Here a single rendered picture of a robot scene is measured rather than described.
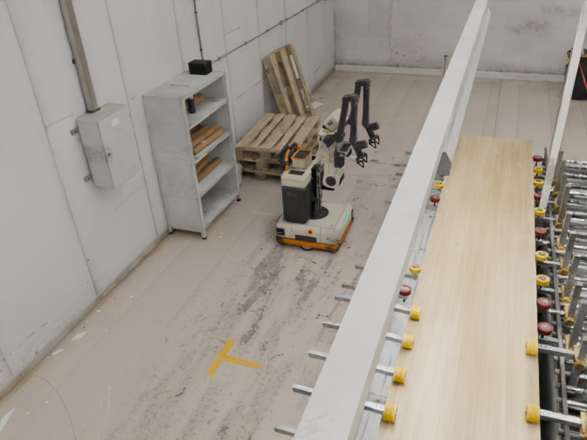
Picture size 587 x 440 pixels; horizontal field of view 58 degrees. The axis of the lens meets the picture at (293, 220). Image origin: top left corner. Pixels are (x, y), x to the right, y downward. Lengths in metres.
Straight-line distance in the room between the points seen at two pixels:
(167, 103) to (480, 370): 3.59
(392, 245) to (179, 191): 4.60
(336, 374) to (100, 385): 3.71
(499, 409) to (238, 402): 1.90
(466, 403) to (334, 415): 2.14
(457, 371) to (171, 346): 2.42
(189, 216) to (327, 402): 4.98
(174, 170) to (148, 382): 2.18
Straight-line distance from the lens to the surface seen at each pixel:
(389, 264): 1.06
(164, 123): 5.33
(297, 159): 5.15
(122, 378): 4.45
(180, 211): 5.73
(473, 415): 2.87
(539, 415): 2.87
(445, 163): 1.75
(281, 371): 4.22
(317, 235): 5.26
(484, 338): 3.26
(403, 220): 1.20
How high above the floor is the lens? 3.08
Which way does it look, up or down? 31 degrees down
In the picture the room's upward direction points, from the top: 3 degrees counter-clockwise
